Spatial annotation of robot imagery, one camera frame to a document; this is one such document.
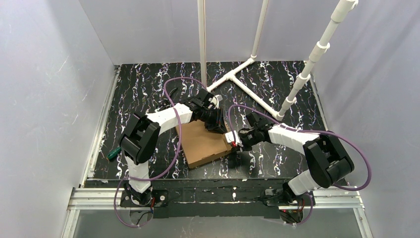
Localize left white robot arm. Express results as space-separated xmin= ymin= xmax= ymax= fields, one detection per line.
xmin=119 ymin=89 xmax=228 ymax=206

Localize purple cable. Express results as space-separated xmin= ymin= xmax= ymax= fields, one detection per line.
xmin=227 ymin=104 xmax=373 ymax=227
xmin=113 ymin=76 xmax=208 ymax=229

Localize black pliers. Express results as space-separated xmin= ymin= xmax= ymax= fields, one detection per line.
xmin=156 ymin=87 xmax=178 ymax=111

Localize brown cardboard box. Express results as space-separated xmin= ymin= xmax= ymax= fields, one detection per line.
xmin=181 ymin=120 xmax=232 ymax=169

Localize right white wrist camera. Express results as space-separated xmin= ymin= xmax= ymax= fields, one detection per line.
xmin=224 ymin=130 xmax=243 ymax=147

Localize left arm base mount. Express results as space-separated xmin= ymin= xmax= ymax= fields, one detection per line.
xmin=118 ymin=184 xmax=169 ymax=211

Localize aluminium table frame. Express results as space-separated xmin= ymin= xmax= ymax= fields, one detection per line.
xmin=64 ymin=62 xmax=367 ymax=238

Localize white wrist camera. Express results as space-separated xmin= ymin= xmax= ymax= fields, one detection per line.
xmin=224 ymin=130 xmax=243 ymax=147
xmin=210 ymin=95 xmax=223 ymax=108

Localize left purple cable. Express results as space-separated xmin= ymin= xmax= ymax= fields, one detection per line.
xmin=113 ymin=76 xmax=208 ymax=229

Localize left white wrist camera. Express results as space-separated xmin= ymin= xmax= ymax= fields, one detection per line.
xmin=210 ymin=95 xmax=223 ymax=108

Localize white PVC pipe frame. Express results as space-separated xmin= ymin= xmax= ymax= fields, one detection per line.
xmin=198 ymin=0 xmax=358 ymax=120

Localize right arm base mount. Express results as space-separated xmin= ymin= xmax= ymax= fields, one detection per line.
xmin=257 ymin=188 xmax=315 ymax=226

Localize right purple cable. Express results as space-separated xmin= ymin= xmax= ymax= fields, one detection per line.
xmin=227 ymin=104 xmax=373 ymax=227

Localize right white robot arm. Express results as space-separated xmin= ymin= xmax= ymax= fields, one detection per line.
xmin=234 ymin=113 xmax=354 ymax=200

